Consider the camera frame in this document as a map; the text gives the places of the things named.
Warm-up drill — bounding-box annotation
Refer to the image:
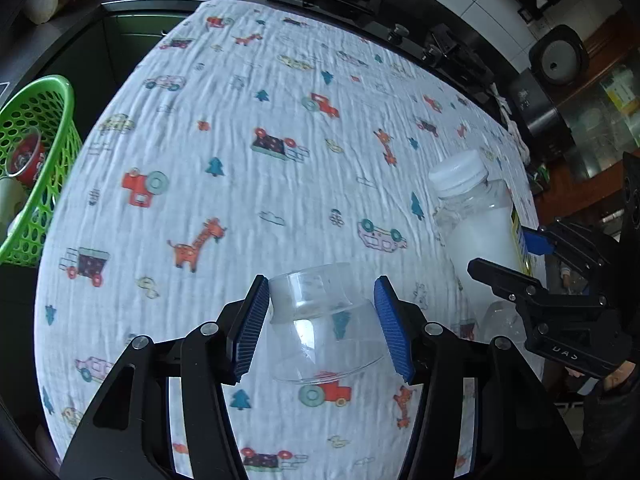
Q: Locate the green cabinet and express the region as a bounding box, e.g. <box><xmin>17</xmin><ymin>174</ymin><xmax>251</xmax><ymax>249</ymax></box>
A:
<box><xmin>35</xmin><ymin>2</ymin><xmax>202</xmax><ymax>127</ymax></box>

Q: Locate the white rag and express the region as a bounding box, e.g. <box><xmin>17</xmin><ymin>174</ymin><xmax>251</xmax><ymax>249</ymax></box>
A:
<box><xmin>492</xmin><ymin>82</ymin><xmax>532</xmax><ymax>162</ymax></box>

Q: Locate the red round container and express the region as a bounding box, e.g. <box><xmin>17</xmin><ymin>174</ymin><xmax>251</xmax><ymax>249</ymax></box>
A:
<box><xmin>6</xmin><ymin>129</ymin><xmax>49</xmax><ymax>184</ymax></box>

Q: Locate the person's right hand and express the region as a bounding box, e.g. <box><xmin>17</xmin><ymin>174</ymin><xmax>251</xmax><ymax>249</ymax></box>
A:
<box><xmin>604</xmin><ymin>362</ymin><xmax>640</xmax><ymax>395</ymax></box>

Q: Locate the person's right forearm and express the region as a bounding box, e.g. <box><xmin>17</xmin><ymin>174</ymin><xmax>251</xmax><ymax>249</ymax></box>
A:
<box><xmin>582</xmin><ymin>385</ymin><xmax>640</xmax><ymax>480</ymax></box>

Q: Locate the green packet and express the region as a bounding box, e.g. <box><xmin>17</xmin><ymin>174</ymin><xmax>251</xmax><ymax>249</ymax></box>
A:
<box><xmin>530</xmin><ymin>165</ymin><xmax>552</xmax><ymax>197</ymax></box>

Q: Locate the green plastic basket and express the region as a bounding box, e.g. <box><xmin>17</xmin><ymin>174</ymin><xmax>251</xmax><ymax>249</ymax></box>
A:
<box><xmin>0</xmin><ymin>75</ymin><xmax>84</xmax><ymax>267</ymax></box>

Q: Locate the black rice cooker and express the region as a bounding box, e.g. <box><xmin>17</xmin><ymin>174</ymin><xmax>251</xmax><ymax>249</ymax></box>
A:
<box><xmin>510</xmin><ymin>25</ymin><xmax>591</xmax><ymax>162</ymax></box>

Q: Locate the clear plastic dome cup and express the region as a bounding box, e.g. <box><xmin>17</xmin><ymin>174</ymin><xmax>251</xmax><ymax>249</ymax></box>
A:
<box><xmin>267</xmin><ymin>262</ymin><xmax>387</xmax><ymax>386</ymax></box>

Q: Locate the white-cap milky plastic bottle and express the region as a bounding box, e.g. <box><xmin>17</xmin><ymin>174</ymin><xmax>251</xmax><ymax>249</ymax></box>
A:
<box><xmin>428</xmin><ymin>152</ymin><xmax>534</xmax><ymax>349</ymax></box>

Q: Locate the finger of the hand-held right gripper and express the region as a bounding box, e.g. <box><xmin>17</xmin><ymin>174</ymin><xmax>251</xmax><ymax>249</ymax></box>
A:
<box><xmin>520</xmin><ymin>217</ymin><xmax>609</xmax><ymax>271</ymax></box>
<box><xmin>467</xmin><ymin>258</ymin><xmax>550</xmax><ymax>311</ymax></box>

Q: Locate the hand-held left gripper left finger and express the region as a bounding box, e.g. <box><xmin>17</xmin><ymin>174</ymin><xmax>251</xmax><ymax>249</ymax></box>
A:
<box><xmin>59</xmin><ymin>274</ymin><xmax>271</xmax><ymax>480</ymax></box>

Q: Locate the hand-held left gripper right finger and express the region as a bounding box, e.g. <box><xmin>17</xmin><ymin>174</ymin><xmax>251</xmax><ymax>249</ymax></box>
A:
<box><xmin>374</xmin><ymin>276</ymin><xmax>586</xmax><ymax>480</ymax></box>

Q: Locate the white printed cloth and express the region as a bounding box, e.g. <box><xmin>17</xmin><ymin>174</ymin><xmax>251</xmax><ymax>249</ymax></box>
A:
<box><xmin>34</xmin><ymin>0</ymin><xmax>544</xmax><ymax>480</ymax></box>

